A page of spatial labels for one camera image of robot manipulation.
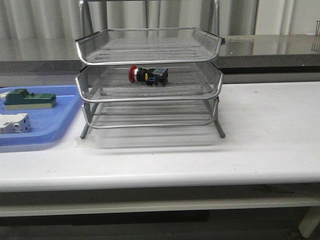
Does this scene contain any red emergency stop button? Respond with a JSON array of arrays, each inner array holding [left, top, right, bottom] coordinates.
[[128, 65, 168, 87]]

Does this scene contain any clear tape patch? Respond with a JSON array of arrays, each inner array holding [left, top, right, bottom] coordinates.
[[74, 135, 96, 149]]

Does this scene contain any blue plastic tray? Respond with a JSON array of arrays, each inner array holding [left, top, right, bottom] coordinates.
[[0, 85, 83, 146]]

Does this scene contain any dark grey counter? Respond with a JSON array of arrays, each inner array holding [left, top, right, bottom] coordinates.
[[0, 34, 320, 87]]

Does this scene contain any white circuit breaker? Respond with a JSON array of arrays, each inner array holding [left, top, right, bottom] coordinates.
[[0, 113, 31, 135]]

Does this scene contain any green electrical module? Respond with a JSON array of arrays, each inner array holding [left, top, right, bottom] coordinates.
[[1, 88, 57, 111]]

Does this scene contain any white table leg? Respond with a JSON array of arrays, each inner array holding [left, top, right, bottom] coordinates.
[[298, 206, 320, 238]]

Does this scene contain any silver metal rack frame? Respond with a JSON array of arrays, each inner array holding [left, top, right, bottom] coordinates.
[[79, 0, 226, 138]]

